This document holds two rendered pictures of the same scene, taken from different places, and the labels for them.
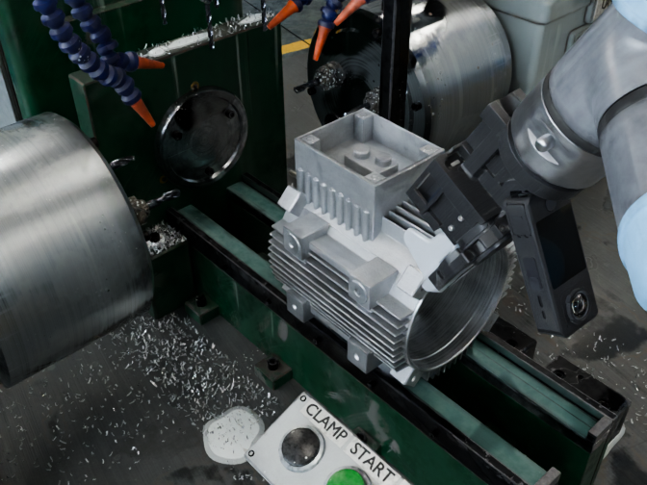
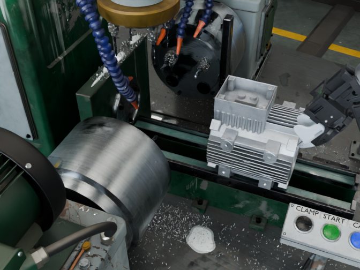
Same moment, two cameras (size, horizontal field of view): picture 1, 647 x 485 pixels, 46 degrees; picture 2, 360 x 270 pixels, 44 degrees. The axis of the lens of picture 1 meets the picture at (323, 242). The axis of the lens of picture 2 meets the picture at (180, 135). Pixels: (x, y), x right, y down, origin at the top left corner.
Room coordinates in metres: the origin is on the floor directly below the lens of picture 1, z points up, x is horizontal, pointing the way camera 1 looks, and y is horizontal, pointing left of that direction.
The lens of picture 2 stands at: (-0.01, 0.46, 1.75)
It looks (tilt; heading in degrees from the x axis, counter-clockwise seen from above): 42 degrees down; 334
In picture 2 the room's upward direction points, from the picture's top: straight up
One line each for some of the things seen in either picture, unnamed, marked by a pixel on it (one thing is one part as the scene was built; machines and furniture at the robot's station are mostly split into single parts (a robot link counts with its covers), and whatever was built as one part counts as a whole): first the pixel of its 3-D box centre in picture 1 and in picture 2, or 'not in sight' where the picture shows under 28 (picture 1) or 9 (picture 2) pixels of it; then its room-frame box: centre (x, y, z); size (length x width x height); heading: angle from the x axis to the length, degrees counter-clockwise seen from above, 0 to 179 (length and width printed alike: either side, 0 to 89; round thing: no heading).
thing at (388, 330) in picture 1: (390, 260); (257, 138); (0.64, -0.07, 1.02); 0.20 x 0.19 x 0.19; 41
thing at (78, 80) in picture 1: (182, 148); (109, 112); (0.95, 0.20, 0.97); 0.30 x 0.11 x 0.34; 132
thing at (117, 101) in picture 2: (204, 140); (128, 105); (0.90, 0.16, 1.02); 0.15 x 0.02 x 0.15; 132
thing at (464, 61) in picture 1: (419, 71); (203, 44); (1.05, -0.15, 1.04); 0.41 x 0.25 x 0.25; 132
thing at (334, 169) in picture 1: (368, 173); (245, 104); (0.67, -0.05, 1.11); 0.12 x 0.11 x 0.07; 41
